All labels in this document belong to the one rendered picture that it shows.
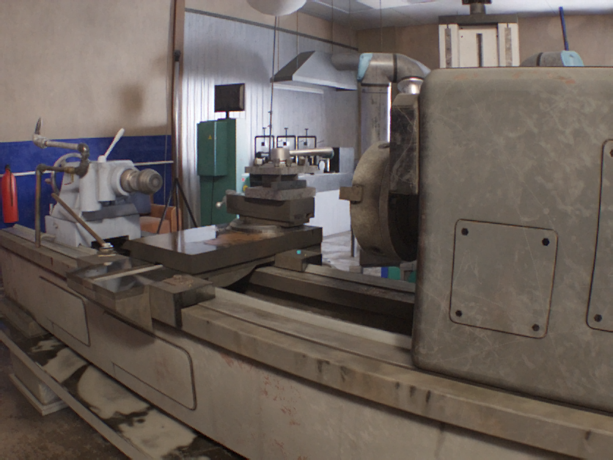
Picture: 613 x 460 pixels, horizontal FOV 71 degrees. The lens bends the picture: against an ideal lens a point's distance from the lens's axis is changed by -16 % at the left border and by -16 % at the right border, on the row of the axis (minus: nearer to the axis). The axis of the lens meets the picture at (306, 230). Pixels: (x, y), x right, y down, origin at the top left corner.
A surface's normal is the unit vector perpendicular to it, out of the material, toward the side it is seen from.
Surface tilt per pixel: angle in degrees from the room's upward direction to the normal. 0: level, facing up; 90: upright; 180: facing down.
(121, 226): 90
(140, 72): 90
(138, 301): 90
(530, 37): 90
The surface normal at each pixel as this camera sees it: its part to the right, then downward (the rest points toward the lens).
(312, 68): 0.77, -0.04
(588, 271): -0.63, 0.13
